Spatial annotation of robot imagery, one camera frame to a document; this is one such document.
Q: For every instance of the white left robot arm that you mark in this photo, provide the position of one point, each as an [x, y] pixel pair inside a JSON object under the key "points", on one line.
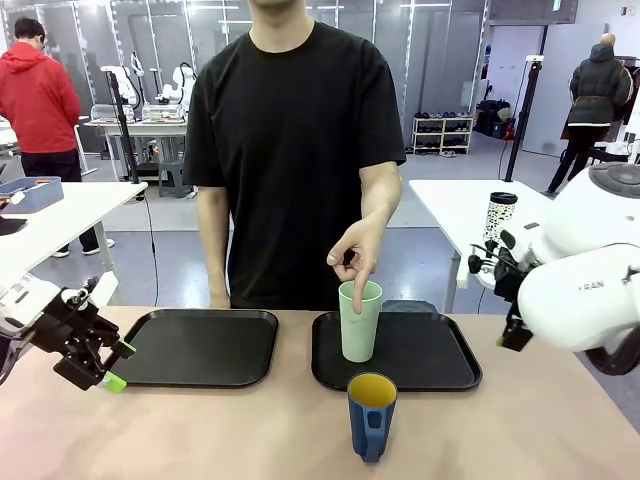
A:
{"points": [[20, 305]]}

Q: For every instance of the person's right hand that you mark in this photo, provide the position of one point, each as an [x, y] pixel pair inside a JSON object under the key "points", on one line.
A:
{"points": [[220, 301]]}

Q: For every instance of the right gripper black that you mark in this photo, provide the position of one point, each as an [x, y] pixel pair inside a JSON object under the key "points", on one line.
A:
{"points": [[510, 280]]}

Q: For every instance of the person in black jacket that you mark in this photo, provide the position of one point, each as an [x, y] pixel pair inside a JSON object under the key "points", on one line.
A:
{"points": [[597, 95]]}

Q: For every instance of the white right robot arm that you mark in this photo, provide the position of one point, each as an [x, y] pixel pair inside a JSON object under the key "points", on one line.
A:
{"points": [[575, 310]]}

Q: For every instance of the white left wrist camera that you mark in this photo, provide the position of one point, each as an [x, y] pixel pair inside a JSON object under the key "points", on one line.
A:
{"points": [[102, 287]]}

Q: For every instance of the white table with blue box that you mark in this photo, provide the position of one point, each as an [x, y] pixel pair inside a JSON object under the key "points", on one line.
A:
{"points": [[60, 225]]}

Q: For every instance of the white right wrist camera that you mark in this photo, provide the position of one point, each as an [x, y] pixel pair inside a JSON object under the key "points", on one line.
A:
{"points": [[480, 270]]}

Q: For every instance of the person's left forearm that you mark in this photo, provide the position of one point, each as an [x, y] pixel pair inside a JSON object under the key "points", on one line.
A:
{"points": [[380, 195]]}

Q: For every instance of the black stand orange-lit top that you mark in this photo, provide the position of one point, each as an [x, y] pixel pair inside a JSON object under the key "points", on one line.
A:
{"points": [[520, 120]]}

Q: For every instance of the black plastic tray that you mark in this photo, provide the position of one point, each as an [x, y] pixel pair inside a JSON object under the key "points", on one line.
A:
{"points": [[425, 350], [200, 345]]}

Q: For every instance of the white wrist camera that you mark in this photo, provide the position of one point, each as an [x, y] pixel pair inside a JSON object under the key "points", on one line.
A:
{"points": [[102, 287], [480, 270]]}

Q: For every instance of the white background work table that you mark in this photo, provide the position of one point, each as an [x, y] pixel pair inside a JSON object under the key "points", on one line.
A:
{"points": [[145, 124]]}

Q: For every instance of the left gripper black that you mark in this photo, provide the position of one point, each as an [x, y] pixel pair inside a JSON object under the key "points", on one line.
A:
{"points": [[75, 335]]}

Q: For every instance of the dark grey seat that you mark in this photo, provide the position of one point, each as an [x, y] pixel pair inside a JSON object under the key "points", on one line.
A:
{"points": [[412, 306]]}

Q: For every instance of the white table with tumbler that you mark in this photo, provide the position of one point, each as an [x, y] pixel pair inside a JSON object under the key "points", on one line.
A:
{"points": [[445, 210]]}

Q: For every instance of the blue storage box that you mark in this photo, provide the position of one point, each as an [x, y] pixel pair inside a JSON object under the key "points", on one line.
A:
{"points": [[35, 194]]}

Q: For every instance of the pale green tall cup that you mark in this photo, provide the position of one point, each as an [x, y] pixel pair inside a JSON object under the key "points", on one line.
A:
{"points": [[357, 335]]}

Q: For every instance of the blue mug yellow inside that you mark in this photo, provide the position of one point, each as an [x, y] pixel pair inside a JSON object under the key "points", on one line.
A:
{"points": [[360, 425]]}

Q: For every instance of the person in red hoodie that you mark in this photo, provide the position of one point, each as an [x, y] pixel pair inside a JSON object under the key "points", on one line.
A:
{"points": [[40, 100]]}

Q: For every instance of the black white patterned tumbler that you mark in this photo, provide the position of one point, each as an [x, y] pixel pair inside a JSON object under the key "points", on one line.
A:
{"points": [[500, 215]]}

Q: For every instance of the person's left hand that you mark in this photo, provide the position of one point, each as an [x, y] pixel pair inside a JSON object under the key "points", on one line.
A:
{"points": [[362, 250]]}

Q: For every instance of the white shoe rack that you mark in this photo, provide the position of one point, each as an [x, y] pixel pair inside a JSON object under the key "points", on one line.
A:
{"points": [[442, 135]]}

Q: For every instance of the black tablet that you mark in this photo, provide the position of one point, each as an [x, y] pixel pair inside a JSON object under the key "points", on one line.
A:
{"points": [[10, 226]]}

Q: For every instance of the black bags pile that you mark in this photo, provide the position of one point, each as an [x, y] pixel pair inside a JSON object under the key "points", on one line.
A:
{"points": [[492, 120]]}

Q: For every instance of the person in black t-shirt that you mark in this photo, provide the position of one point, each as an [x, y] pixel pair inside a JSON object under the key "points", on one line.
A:
{"points": [[295, 150]]}

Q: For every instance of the person's right forearm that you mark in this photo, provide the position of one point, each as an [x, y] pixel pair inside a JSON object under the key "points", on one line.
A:
{"points": [[215, 240]]}

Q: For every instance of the grey plastic stool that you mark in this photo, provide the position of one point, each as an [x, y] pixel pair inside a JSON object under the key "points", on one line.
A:
{"points": [[174, 177]]}

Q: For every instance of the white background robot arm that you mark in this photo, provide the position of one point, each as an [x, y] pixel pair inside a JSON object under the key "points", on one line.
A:
{"points": [[177, 85], [131, 82]]}

